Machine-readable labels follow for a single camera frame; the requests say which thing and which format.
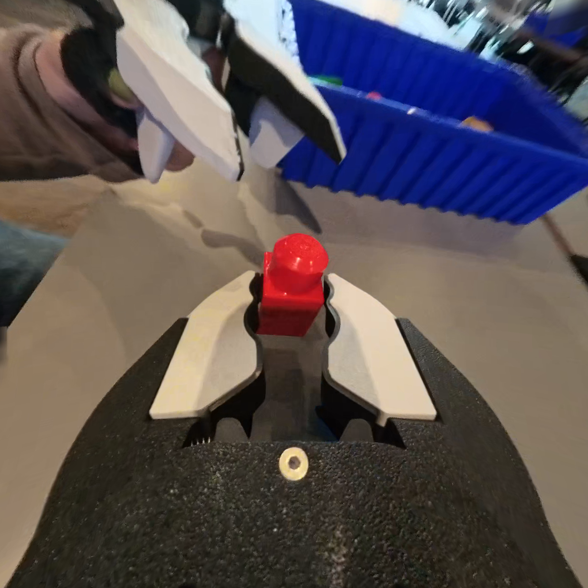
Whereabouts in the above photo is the red one-stud block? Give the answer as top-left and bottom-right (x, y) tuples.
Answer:
(256, 233), (331, 337)

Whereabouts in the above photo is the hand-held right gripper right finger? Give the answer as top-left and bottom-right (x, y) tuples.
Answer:
(322, 272), (437, 425)

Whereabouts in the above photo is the person's left forearm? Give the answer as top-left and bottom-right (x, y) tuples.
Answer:
(0, 18), (141, 183)

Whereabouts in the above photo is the person's left hand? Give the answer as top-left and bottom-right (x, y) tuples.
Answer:
(167, 142), (197, 172)

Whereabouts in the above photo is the blue plastic bin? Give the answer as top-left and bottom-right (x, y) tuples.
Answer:
(276, 0), (588, 226)

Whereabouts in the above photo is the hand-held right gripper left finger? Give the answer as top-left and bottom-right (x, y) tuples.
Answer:
(149, 270), (265, 420)

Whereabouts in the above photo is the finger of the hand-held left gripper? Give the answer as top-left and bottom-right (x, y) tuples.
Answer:
(224, 0), (348, 170)
(114, 0), (245, 183)

